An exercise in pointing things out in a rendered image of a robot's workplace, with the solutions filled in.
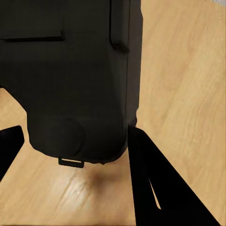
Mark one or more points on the digital camera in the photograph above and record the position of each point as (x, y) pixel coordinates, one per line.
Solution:
(74, 66)

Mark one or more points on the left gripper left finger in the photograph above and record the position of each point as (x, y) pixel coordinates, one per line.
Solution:
(11, 141)

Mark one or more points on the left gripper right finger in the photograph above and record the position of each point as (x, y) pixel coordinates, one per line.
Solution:
(179, 204)

